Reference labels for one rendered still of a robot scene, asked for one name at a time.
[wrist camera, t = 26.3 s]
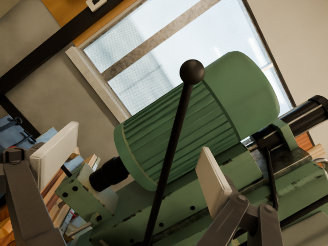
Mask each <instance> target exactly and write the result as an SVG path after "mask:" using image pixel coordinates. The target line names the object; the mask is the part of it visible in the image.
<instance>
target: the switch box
mask: <svg viewBox="0 0 328 246"><path fill-rule="evenodd" d="M281 233H282V238H283V244H284V246H328V216H327V215H326V214H325V213H324V212H322V211H320V212H318V213H316V214H314V215H312V216H310V217H308V218H305V219H303V220H301V221H299V222H297V223H295V224H293V225H291V226H289V227H287V228H285V229H282V230H281Z"/></svg>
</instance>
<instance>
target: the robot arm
mask: <svg viewBox="0 0 328 246"><path fill-rule="evenodd" d="M78 126H79V123H78V122H75V121H71V122H70V123H69V124H68V125H66V126H65V127H64V128H63V129H62V130H61V131H59V132H58V133H57V134H56V135H55V136H53V137H52V138H51V139H50V140H49V141H47V142H46V143H44V142H40V143H37V144H34V145H33V146H32V147H31V148H29V149H28V150H26V149H25V148H23V147H11V148H8V149H6V150H4V151H3V163H2V164H0V193H4V194H5V199H6V203H7V207H8V212H9V216H10V221H11V225H12V229H13V233H14V238H15V242H16V246H67V245H66V242H65V240H64V238H63V236H62V233H61V231H60V229H59V228H58V227H57V228H55V227H54V224H53V222H52V220H51V217H50V215H49V212H48V210H47V208H46V205H45V203H44V200H43V198H42V196H41V193H40V192H41V191H42V190H43V189H44V187H45V186H46V185H47V184H48V182H49V181H50V180H51V179H52V177H53V176H54V175H55V174H56V173H57V171H58V170H59V169H60V167H61V166H62V165H63V164H64V162H65V161H66V160H67V159H68V158H69V156H70V155H71V154H72V153H73V151H74V150H75V149H76V147H77V136H78ZM195 170H196V173H197V176H198V179H199V182H200V185H201V188H202V191H203V194H204V197H205V201H206V204H207V207H208V210H209V213H210V215H211V218H212V219H214V221H213V222H212V224H211V225H210V226H209V228H208V229H207V230H206V232H205V233H204V234H203V236H202V237H201V238H200V240H199V241H198V242H197V244H196V245H195V246H229V244H230V242H231V241H232V239H233V237H234V236H235V234H236V232H237V230H238V228H239V227H240V228H242V229H244V230H247V246H284V244H283V238H282V233H281V228H280V223H279V217H278V213H277V211H276V210H275V209H274V208H273V207H272V206H270V205H268V204H263V203H262V204H260V206H259V207H257V206H254V205H252V204H250V202H249V200H248V199H247V198H246V197H245V196H243V195H241V194H239V192H238V190H237V188H236V187H235V186H234V183H233V182H232V180H231V179H230V178H229V177H228V176H227V175H225V174H223V173H222V171H221V170H220V168H219V166H218V164H217V162H216V160H215V159H214V157H213V155H212V153H211V151H210V149H209V148H208V147H202V150H201V153H200V156H199V159H198V162H197V165H196V168H195ZM193 246H194V245H193Z"/></svg>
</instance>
